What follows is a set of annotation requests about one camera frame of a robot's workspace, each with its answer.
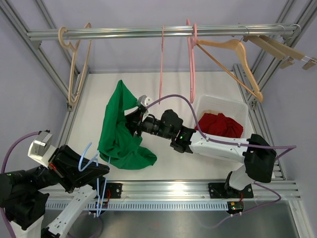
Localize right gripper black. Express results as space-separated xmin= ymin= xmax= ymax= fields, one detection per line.
xmin=116 ymin=108 xmax=173 ymax=140

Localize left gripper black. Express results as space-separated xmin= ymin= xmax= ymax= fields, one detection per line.
xmin=28 ymin=144 xmax=109 ymax=193

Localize blue wire hanger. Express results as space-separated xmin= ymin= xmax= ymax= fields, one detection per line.
xmin=78 ymin=142 xmax=107 ymax=218

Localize green t shirt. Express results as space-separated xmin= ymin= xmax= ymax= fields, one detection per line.
xmin=98 ymin=80 xmax=157 ymax=170

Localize pink plastic hanger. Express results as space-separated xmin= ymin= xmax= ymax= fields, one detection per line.
xmin=187 ymin=23 xmax=197 ymax=103

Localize beige t shirt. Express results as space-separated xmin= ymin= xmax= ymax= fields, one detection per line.
xmin=203 ymin=110 xmax=219 ymax=115

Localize red t shirt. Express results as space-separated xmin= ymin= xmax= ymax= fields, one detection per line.
xmin=198 ymin=113 xmax=244 ymax=138

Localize pink wire hanger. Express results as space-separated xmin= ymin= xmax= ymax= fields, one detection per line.
xmin=159 ymin=25 xmax=164 ymax=99

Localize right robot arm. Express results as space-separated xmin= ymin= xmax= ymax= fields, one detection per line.
xmin=125 ymin=106 xmax=276 ymax=199

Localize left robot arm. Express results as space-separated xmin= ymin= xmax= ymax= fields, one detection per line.
xmin=0 ymin=145 xmax=110 ymax=238

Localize beige plastic hanger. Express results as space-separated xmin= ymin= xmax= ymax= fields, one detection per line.
xmin=58 ymin=26 xmax=92 ymax=107

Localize wooden hanger with bar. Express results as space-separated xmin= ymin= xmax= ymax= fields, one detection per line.
xmin=194 ymin=37 xmax=264 ymax=103

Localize tan clip hanger near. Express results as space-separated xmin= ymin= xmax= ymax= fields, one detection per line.
xmin=243 ymin=27 xmax=302 ymax=68

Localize tan clip hanger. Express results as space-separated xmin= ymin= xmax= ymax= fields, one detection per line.
xmin=243 ymin=27 xmax=302 ymax=68
xmin=259 ymin=35 xmax=317 ymax=70

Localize tan clip hanger far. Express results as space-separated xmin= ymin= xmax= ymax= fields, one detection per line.
xmin=259 ymin=35 xmax=317 ymax=70

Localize white plastic basket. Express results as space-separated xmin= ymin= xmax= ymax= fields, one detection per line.
xmin=194 ymin=95 xmax=252 ymax=138

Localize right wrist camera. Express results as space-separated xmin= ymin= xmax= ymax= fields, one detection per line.
xmin=137 ymin=95 xmax=153 ymax=107

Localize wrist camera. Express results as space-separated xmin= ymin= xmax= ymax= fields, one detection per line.
xmin=28 ymin=131 xmax=57 ymax=168
xmin=137 ymin=95 xmax=153 ymax=107

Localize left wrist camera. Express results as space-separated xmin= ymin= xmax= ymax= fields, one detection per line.
xmin=28 ymin=131 xmax=57 ymax=168

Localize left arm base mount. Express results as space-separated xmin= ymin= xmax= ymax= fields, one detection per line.
xmin=93 ymin=181 xmax=123 ymax=199

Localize white slotted cable duct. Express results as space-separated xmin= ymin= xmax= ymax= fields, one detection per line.
xmin=42 ymin=201 xmax=228 ymax=212

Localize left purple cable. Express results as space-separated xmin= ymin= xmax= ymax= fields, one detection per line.
xmin=0 ymin=131 xmax=104 ymax=238

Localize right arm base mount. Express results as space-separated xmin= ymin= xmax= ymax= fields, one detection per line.
xmin=208 ymin=182 xmax=254 ymax=199

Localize aluminium front rail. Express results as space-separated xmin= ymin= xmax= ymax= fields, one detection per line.
xmin=32 ymin=180 xmax=302 ymax=201

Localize aluminium hanging rail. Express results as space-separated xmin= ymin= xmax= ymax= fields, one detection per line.
xmin=26 ymin=23 xmax=301 ymax=41

